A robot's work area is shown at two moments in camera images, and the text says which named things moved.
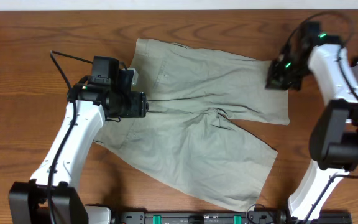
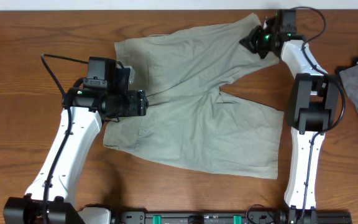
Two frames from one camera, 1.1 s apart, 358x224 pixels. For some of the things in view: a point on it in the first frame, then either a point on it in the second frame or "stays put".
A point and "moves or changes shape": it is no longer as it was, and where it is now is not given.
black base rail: x=247 y=216 stays put
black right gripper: x=275 y=81 to x=250 y=41
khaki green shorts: x=188 y=141 moves or changes shape
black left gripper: x=138 y=109 stays put
